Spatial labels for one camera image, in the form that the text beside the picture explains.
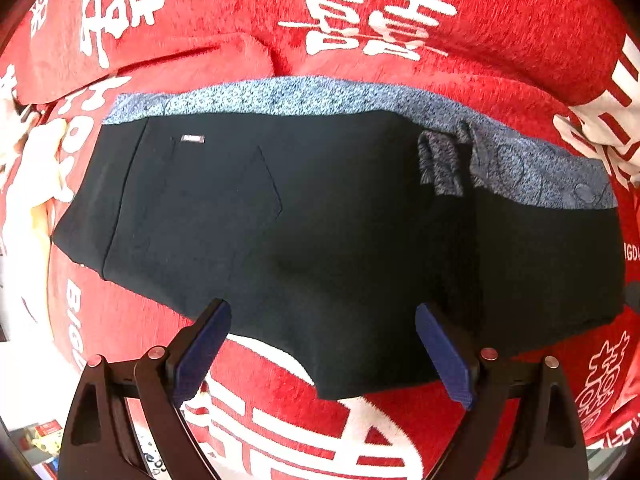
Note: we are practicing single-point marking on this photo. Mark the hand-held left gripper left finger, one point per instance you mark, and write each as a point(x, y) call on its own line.
point(200, 355)

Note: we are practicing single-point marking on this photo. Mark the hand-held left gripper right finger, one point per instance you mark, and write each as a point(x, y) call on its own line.
point(442, 355)

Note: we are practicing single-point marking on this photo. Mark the black pants with blue trim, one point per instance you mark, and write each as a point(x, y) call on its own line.
point(325, 240)

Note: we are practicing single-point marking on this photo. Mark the cream folded cloth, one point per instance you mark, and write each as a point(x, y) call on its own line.
point(47, 160)

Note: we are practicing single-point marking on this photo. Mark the white crumpled cloth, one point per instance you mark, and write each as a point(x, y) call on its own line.
point(12, 135)

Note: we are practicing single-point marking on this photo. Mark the red printed blanket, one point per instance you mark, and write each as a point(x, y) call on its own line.
point(500, 25)

